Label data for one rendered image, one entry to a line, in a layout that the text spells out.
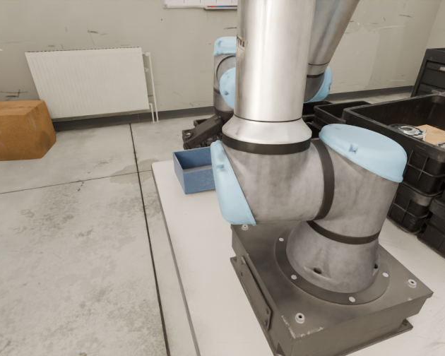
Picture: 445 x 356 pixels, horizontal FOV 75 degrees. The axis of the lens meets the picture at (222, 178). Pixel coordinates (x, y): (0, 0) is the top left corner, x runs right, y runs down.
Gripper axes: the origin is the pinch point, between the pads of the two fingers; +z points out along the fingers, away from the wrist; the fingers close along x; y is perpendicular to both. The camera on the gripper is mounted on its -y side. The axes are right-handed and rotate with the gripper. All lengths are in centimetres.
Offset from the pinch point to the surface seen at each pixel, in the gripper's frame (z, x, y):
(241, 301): 1.6, -37.9, -5.6
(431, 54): 1, 93, 175
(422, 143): -19.7, -24.9, 37.7
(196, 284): 2.5, -31.6, -13.0
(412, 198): -7.5, -29.0, 38.0
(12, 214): 91, 100, -107
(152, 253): 83, 40, -23
